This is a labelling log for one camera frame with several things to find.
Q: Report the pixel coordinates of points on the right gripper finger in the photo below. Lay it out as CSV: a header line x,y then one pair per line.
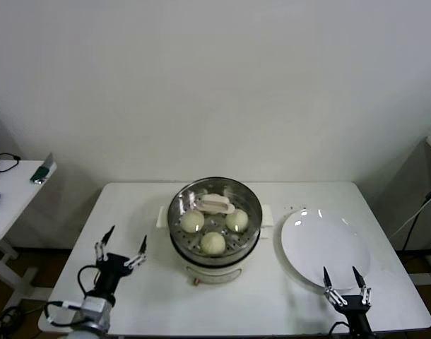
x,y
364,295
330,291

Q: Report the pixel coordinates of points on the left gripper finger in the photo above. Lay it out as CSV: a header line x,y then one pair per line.
x,y
136,259
101,250

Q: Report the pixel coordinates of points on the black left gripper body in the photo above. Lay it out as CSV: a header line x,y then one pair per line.
x,y
111,268

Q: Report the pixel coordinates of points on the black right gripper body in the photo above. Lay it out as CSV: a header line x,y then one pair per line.
x,y
357,310

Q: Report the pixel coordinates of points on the white steamed baozi bun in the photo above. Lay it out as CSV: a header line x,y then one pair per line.
x,y
212,243
236,219
192,222

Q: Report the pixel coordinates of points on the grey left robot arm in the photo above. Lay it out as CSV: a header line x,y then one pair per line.
x,y
86,333

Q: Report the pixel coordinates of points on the stainless steel steamer basket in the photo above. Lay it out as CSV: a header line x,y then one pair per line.
x,y
267,213

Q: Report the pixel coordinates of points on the silver left wrist block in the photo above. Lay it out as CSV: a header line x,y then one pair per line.
x,y
99,310

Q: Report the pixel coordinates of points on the round white plate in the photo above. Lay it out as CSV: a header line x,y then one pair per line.
x,y
325,243

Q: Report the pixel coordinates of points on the white electric cooker base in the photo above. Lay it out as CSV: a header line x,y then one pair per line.
x,y
215,273

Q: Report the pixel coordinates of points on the green circuit board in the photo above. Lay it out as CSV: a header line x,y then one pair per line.
x,y
42,173

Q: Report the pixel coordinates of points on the white side table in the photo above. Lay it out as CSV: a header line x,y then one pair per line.
x,y
17,190

